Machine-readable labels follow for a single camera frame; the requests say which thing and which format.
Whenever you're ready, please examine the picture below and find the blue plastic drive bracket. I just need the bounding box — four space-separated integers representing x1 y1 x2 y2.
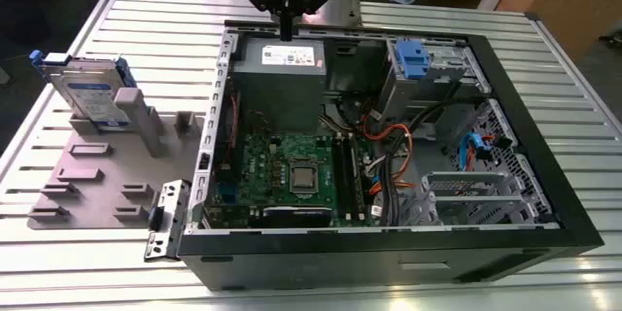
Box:
395 39 431 81

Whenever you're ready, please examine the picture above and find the CPU socket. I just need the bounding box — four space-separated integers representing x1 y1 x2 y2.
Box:
286 156 325 199

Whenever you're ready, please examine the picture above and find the orange wire bundle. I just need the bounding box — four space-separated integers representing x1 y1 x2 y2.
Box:
362 123 419 195

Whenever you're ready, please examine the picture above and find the black power connector wire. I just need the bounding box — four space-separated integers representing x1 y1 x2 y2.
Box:
483 134 515 150

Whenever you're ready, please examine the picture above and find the grey parts rack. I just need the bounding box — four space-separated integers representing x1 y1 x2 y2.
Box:
27 87 208 232

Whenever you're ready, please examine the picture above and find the hard disk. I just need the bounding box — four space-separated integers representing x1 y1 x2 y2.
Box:
30 51 140 133

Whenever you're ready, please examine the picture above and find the silver CPU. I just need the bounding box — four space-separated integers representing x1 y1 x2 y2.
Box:
293 168 317 187

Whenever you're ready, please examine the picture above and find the black graphics card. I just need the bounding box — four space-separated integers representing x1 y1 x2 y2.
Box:
250 205 337 228

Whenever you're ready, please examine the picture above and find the blue data wire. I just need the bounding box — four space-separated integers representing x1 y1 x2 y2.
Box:
455 130 495 173

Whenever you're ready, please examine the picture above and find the black RAM slot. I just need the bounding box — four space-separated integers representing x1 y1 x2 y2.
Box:
334 132 354 221
349 132 369 221

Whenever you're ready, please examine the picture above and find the silver metal drive cage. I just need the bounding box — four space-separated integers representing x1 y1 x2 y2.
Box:
378 37 490 122

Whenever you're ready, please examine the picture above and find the grey power supply unit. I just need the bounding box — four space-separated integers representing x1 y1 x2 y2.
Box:
227 36 327 135

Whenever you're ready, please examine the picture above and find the black chair base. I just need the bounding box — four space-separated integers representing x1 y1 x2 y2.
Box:
598 26 622 49

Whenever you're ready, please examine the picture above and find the black PC case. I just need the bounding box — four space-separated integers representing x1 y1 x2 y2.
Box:
178 18 606 292

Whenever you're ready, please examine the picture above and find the green motherboard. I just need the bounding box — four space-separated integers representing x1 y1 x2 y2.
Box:
208 132 381 228

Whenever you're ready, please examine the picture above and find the black cable bundle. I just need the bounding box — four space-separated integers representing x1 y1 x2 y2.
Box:
377 99 481 227

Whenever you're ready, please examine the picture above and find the metal card retention bracket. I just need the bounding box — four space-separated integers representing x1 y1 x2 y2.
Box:
143 178 194 263

